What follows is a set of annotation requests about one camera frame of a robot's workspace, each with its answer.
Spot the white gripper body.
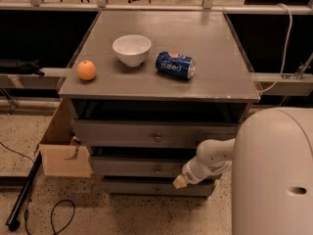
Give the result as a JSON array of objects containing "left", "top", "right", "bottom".
[{"left": 182, "top": 156, "right": 232, "bottom": 185}]

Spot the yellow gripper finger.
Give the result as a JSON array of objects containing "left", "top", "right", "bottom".
[{"left": 172, "top": 174, "right": 188, "bottom": 189}]

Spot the grey drawer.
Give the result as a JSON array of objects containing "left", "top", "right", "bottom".
[
  {"left": 73, "top": 119, "right": 238, "bottom": 149},
  {"left": 102, "top": 176, "right": 215, "bottom": 198},
  {"left": 90, "top": 157, "right": 186, "bottom": 178}
]

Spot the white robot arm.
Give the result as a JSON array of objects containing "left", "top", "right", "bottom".
[{"left": 173, "top": 108, "right": 313, "bottom": 235}]

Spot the grey bottom drawer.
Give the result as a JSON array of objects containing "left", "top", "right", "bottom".
[{"left": 102, "top": 176, "right": 215, "bottom": 198}]

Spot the grey wooden drawer cabinet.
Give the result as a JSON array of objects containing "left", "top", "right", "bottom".
[{"left": 58, "top": 10, "right": 261, "bottom": 199}]

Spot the grey top drawer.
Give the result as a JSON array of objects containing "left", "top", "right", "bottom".
[{"left": 73, "top": 119, "right": 238, "bottom": 149}]

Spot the blue pepsi can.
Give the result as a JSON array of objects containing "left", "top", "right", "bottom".
[{"left": 156, "top": 51, "right": 196, "bottom": 79}]

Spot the cardboard box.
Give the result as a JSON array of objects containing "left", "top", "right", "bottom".
[{"left": 39, "top": 100, "right": 92, "bottom": 178}]

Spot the white ceramic bowl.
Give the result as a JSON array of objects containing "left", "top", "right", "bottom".
[{"left": 112, "top": 35, "right": 152, "bottom": 67}]

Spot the orange fruit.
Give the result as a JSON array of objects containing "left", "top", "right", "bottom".
[{"left": 77, "top": 61, "right": 96, "bottom": 81}]

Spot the black bar on floor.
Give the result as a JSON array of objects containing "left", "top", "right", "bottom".
[{"left": 6, "top": 154, "right": 42, "bottom": 231}]

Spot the black object on ledge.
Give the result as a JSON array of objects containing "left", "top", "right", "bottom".
[{"left": 0, "top": 59, "right": 45, "bottom": 76}]

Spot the black floor cable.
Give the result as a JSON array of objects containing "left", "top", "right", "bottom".
[{"left": 0, "top": 140, "right": 76, "bottom": 235}]

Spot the white cable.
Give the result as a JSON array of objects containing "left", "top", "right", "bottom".
[{"left": 257, "top": 3, "right": 293, "bottom": 95}]

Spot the metal railing frame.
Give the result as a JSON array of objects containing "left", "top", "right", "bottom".
[{"left": 0, "top": 0, "right": 313, "bottom": 17}]

